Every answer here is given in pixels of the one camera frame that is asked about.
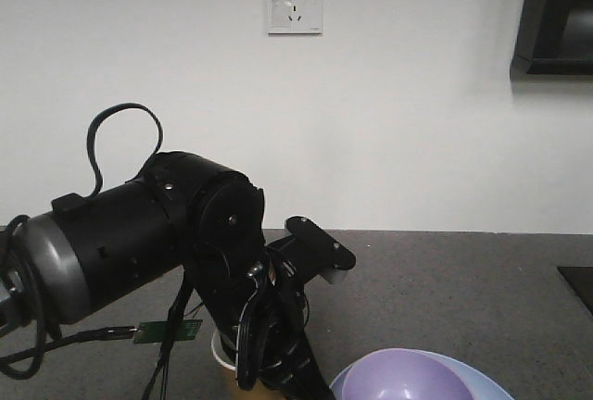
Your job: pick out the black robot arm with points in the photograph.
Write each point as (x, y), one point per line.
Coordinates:
(179, 211)

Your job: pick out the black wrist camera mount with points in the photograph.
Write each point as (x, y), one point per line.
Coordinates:
(312, 252)

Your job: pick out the green circuit board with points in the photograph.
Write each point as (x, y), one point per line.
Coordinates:
(152, 332)

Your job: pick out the brown paper cup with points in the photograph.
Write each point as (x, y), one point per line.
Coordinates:
(258, 392)

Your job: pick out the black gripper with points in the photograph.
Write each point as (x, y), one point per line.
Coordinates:
(270, 342)

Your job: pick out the light blue plate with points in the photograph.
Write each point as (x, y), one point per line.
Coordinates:
(480, 386)

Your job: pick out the white wall power socket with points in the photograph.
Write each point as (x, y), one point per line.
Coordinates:
(294, 17)

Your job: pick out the purple plastic bowl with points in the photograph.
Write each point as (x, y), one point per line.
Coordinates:
(396, 373)

